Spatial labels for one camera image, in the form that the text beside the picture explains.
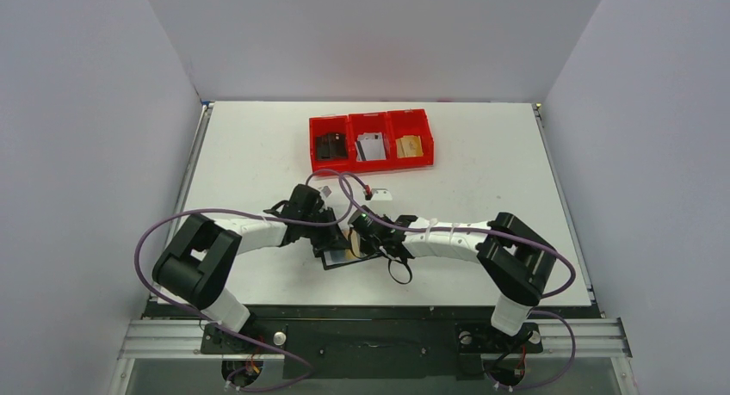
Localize right red bin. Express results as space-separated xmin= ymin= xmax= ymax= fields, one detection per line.
xmin=387 ymin=108 xmax=435 ymax=170

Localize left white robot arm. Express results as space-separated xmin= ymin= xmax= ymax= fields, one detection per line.
xmin=152 ymin=184 xmax=350 ymax=352

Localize aluminium rail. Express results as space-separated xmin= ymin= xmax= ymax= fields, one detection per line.
xmin=119 ymin=318 xmax=631 ymax=361

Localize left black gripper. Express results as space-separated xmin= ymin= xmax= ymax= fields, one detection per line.
xmin=301 ymin=207 xmax=350 ymax=251

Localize white cards in bin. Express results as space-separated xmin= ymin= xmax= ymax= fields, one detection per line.
xmin=356 ymin=133 xmax=387 ymax=162

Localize left red bin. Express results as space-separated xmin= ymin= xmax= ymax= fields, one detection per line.
xmin=309 ymin=115 xmax=351 ymax=171

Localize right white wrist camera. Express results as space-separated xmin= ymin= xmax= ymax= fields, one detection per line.
xmin=363 ymin=188 xmax=393 ymax=202

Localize purple cable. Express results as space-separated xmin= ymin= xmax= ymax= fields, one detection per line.
xmin=337 ymin=172 xmax=577 ymax=392
xmin=134 ymin=169 xmax=356 ymax=393

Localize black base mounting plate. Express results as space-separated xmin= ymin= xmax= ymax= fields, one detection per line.
xmin=142 ymin=298 xmax=543 ymax=381

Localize gold credit card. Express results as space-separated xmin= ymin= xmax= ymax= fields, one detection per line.
xmin=348 ymin=230 xmax=362 ymax=259

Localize black leather card holder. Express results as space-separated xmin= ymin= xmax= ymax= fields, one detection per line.
xmin=312 ymin=241 xmax=383 ymax=270

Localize gold cards in bin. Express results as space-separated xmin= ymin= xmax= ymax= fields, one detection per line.
xmin=396 ymin=135 xmax=424 ymax=158

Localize black card holders in bin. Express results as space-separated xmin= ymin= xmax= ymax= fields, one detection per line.
xmin=315 ymin=133 xmax=349 ymax=161

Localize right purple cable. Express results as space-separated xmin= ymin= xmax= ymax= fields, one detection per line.
xmin=337 ymin=172 xmax=577 ymax=392

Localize middle red bin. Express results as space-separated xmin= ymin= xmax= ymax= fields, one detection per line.
xmin=349 ymin=112 xmax=392 ymax=172

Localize red bin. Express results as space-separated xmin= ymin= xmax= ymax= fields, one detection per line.
xmin=387 ymin=108 xmax=435 ymax=170
xmin=309 ymin=115 xmax=351 ymax=171
xmin=349 ymin=112 xmax=392 ymax=172

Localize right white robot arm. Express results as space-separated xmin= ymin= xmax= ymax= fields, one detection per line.
xmin=349 ymin=212 xmax=557 ymax=349

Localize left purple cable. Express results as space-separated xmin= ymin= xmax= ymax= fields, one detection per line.
xmin=134 ymin=169 xmax=356 ymax=393

